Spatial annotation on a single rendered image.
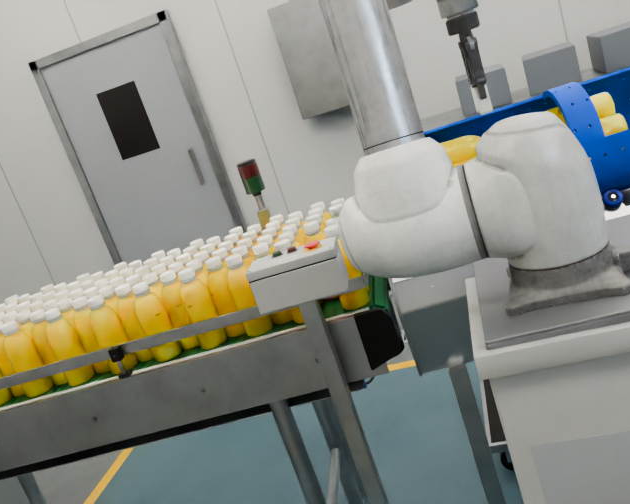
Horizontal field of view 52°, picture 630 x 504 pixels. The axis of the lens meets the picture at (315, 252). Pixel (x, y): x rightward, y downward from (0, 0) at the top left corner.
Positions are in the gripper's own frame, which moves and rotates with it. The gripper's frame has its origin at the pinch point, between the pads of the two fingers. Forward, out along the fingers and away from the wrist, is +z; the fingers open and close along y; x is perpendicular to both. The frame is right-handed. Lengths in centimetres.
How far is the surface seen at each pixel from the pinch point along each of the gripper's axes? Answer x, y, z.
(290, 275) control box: 52, -34, 19
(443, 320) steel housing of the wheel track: 24, -13, 48
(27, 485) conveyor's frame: 176, 17, 81
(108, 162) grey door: 251, 350, -3
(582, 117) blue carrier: -18.4, -12.1, 9.2
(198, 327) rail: 81, -21, 29
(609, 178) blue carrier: -21.4, -12.2, 24.6
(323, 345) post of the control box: 51, -31, 38
